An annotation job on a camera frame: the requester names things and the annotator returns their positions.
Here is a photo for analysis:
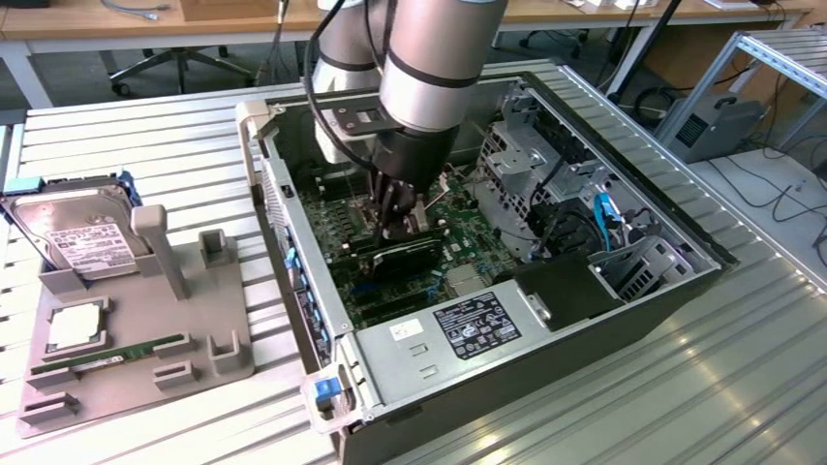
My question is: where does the blue disk carrier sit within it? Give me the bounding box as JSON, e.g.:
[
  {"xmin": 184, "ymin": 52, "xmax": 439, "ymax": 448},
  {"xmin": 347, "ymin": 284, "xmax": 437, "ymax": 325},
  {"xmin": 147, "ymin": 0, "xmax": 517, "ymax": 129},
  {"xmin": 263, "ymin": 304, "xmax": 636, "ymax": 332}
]
[{"xmin": 0, "ymin": 169, "xmax": 145, "ymax": 272}]

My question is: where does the grey metal drive cage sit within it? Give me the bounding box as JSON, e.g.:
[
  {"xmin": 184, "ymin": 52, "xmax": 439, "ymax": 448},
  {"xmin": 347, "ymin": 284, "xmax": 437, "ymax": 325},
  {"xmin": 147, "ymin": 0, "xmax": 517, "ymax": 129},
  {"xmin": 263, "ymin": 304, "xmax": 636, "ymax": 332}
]
[{"xmin": 475, "ymin": 81, "xmax": 615, "ymax": 261}]

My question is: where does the black slanted pole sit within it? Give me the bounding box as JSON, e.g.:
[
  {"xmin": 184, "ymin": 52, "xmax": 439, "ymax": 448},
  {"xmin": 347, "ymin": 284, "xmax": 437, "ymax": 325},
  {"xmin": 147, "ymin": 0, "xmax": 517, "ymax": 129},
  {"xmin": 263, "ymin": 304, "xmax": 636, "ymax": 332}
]
[{"xmin": 603, "ymin": 0, "xmax": 684, "ymax": 98}]

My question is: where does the silver hard disk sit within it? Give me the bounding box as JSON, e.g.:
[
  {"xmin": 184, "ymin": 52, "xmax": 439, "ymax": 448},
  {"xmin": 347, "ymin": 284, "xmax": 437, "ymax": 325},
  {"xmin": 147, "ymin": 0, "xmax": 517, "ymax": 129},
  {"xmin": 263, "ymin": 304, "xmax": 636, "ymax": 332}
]
[{"xmin": 0, "ymin": 186, "xmax": 155, "ymax": 283}]

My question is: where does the silver CPU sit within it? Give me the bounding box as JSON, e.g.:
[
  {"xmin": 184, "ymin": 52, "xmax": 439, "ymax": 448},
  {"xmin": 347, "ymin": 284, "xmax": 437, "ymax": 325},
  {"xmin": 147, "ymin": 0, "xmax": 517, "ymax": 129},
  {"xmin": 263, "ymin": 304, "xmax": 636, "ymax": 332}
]
[{"xmin": 45, "ymin": 305, "xmax": 105, "ymax": 353}]

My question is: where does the black office chair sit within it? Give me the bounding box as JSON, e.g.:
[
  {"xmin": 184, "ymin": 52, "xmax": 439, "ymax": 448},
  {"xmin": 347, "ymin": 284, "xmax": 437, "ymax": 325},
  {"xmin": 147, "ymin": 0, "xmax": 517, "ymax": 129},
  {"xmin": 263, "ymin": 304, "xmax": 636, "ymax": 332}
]
[
  {"xmin": 105, "ymin": 46, "xmax": 257, "ymax": 98},
  {"xmin": 516, "ymin": 28, "xmax": 591, "ymax": 60}
]

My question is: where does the blue SATA wire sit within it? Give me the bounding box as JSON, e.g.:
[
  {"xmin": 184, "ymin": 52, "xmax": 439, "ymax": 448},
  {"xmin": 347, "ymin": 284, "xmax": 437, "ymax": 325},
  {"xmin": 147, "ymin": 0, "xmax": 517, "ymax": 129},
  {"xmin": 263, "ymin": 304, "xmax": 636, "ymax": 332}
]
[{"xmin": 591, "ymin": 191, "xmax": 627, "ymax": 254}]

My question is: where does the black plastic shroud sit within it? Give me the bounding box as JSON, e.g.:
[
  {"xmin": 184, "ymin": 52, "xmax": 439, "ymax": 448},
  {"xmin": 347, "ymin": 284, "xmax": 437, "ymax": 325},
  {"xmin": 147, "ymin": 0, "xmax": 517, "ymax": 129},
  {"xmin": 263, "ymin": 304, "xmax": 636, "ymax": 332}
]
[{"xmin": 493, "ymin": 254, "xmax": 627, "ymax": 333}]

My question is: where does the aluminium frame table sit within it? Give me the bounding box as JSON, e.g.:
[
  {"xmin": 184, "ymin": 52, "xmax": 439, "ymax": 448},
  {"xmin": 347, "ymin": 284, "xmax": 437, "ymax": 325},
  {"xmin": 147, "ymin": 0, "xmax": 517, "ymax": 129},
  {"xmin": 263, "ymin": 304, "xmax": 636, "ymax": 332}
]
[{"xmin": 651, "ymin": 28, "xmax": 827, "ymax": 156}]

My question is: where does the long black expansion slot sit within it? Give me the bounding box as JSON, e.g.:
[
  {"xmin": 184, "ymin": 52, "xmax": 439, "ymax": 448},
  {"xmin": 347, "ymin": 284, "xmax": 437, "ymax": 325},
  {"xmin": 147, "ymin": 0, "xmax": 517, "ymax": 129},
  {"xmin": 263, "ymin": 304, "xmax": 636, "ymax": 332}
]
[
  {"xmin": 357, "ymin": 299, "xmax": 429, "ymax": 326},
  {"xmin": 352, "ymin": 289, "xmax": 425, "ymax": 314}
]

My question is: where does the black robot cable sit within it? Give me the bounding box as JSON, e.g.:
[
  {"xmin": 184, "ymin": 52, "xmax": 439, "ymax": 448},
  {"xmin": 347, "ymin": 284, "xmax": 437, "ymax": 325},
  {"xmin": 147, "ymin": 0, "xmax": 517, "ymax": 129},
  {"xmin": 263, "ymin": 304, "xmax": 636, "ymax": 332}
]
[{"xmin": 304, "ymin": 0, "xmax": 380, "ymax": 171}]

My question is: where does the open dark PC case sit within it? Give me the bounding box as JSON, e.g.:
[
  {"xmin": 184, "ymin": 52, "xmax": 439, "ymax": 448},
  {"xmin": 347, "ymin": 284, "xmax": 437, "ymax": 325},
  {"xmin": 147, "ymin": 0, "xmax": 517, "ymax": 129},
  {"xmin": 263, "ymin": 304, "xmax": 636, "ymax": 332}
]
[{"xmin": 235, "ymin": 71, "xmax": 741, "ymax": 465}]

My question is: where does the grey network cable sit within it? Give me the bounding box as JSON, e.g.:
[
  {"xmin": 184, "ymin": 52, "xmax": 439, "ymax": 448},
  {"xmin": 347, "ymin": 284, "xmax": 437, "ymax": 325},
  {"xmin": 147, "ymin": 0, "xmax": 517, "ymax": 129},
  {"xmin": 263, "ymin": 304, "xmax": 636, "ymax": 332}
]
[{"xmin": 100, "ymin": 0, "xmax": 175, "ymax": 21}]

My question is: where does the green motherboard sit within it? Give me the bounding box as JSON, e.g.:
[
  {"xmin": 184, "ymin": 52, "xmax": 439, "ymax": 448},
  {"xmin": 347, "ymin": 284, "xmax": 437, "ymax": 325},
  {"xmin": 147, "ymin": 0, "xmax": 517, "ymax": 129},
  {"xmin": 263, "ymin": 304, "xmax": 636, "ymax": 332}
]
[{"xmin": 297, "ymin": 159, "xmax": 521, "ymax": 330}]

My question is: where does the green RAM stick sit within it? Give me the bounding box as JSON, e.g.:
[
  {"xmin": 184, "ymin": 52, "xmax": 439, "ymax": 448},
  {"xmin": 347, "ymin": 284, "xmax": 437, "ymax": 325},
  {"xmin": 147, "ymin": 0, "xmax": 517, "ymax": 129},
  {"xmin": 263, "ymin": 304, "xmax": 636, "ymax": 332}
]
[{"xmin": 29, "ymin": 334, "xmax": 187, "ymax": 377}]

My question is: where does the grey unit with handle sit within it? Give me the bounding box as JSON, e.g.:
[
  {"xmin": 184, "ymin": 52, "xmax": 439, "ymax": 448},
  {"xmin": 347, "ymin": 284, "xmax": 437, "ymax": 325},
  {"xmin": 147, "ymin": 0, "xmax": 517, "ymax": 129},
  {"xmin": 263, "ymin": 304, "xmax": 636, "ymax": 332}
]
[{"xmin": 655, "ymin": 94, "xmax": 768, "ymax": 165}]

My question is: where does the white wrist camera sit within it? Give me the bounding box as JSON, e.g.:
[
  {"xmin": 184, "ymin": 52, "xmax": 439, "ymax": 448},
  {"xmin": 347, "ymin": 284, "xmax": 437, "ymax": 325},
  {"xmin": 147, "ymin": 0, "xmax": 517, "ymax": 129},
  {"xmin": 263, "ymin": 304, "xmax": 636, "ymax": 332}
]
[{"xmin": 313, "ymin": 104, "xmax": 403, "ymax": 166}]

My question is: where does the silver chipset heatsink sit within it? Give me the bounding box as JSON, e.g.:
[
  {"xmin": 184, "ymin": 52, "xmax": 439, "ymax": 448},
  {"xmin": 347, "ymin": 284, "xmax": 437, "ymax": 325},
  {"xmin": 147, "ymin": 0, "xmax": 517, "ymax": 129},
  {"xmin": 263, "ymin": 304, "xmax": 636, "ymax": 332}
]
[{"xmin": 444, "ymin": 265, "xmax": 491, "ymax": 297}]

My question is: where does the graphics card with black fan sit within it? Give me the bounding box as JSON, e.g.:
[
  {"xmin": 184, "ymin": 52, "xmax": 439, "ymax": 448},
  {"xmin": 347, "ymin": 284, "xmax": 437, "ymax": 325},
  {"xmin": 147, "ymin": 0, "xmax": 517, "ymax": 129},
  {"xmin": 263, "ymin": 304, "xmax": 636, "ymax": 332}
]
[{"xmin": 328, "ymin": 231, "xmax": 448, "ymax": 283}]

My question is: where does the grey perforated disk bay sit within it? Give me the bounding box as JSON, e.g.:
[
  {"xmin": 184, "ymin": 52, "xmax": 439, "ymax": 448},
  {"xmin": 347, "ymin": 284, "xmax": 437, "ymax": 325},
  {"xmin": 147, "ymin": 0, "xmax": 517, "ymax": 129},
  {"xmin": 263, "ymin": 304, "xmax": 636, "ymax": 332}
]
[{"xmin": 591, "ymin": 235, "xmax": 705, "ymax": 302}]

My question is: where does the wooden desk with white legs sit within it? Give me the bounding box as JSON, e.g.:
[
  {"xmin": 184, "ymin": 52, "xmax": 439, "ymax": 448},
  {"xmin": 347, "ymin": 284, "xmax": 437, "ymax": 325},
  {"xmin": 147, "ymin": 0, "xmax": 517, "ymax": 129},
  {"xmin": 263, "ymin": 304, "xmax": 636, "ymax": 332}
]
[
  {"xmin": 0, "ymin": 0, "xmax": 324, "ymax": 110},
  {"xmin": 496, "ymin": 0, "xmax": 815, "ymax": 98}
]

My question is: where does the brown cardboard box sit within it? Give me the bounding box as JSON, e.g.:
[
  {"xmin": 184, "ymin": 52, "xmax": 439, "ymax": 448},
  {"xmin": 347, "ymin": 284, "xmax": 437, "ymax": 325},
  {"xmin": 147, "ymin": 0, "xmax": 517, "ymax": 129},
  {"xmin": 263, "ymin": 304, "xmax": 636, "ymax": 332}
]
[{"xmin": 180, "ymin": 0, "xmax": 279, "ymax": 23}]

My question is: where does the grey power supply unit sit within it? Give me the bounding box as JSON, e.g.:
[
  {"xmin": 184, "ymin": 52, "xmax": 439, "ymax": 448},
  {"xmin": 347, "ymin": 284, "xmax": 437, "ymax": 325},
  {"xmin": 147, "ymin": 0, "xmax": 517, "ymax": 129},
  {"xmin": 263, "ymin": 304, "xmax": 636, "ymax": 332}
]
[{"xmin": 348, "ymin": 278, "xmax": 560, "ymax": 411}]

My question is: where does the grey parts rack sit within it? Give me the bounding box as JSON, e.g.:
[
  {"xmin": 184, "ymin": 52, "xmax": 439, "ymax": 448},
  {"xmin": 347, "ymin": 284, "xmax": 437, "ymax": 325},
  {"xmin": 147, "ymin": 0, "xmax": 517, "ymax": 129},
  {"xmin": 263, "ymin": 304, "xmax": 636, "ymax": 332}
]
[{"xmin": 17, "ymin": 203, "xmax": 259, "ymax": 441}]

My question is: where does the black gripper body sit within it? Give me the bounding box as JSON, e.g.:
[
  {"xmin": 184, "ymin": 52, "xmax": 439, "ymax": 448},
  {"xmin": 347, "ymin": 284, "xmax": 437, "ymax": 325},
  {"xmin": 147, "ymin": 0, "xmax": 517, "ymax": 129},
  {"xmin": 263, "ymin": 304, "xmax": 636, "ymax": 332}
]
[{"xmin": 367, "ymin": 126, "xmax": 461, "ymax": 191}]

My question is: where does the metal socket cover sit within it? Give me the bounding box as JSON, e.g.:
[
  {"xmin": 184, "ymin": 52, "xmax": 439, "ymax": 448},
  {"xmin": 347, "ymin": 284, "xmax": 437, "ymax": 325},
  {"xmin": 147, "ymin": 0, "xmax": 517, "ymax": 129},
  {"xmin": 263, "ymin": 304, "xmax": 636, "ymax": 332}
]
[{"xmin": 423, "ymin": 167, "xmax": 457, "ymax": 215}]

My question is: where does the black wire bundle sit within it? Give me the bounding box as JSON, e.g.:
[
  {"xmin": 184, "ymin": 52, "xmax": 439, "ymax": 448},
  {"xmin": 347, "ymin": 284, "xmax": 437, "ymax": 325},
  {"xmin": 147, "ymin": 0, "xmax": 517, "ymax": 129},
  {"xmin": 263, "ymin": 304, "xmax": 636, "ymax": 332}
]
[{"xmin": 525, "ymin": 201, "xmax": 600, "ymax": 261}]

